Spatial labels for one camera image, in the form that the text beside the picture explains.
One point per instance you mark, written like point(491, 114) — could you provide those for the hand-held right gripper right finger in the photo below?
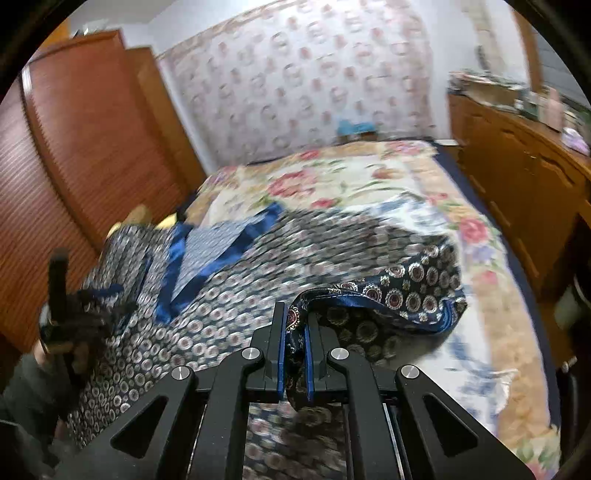
point(308, 369)

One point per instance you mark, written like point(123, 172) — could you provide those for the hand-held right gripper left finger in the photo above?
point(280, 369)

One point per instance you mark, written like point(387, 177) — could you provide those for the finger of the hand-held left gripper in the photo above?
point(58, 281)

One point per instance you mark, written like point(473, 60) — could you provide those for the navy floral patterned garment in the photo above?
point(231, 300)

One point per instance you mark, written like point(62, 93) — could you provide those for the person's left forearm grey sleeve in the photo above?
point(32, 406)

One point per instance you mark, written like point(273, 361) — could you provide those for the person's left hand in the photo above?
point(82, 360)

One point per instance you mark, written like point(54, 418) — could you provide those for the olive patterned bolster pillow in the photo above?
point(134, 217)

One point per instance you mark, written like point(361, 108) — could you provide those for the yellow pillow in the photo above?
point(170, 221)

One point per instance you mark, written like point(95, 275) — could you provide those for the wooden louvred wardrobe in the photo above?
point(92, 138)

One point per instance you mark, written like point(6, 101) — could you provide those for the blue white floral sheet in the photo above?
point(415, 214)

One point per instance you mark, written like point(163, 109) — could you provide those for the beige rose floral blanket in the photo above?
point(369, 184)

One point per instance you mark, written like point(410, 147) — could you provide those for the dark blue mattress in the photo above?
point(466, 184)

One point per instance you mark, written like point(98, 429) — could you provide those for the blue cloth item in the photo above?
point(355, 128)

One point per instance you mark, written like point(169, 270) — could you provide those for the white cylindrical container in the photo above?
point(572, 307)

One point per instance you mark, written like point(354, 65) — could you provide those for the wooden dresser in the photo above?
point(517, 184)

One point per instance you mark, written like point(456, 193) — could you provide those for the cardboard box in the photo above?
point(496, 92)

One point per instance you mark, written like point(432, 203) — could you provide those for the purple cloth item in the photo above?
point(577, 138)

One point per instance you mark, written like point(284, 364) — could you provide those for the pink box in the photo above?
point(553, 108)

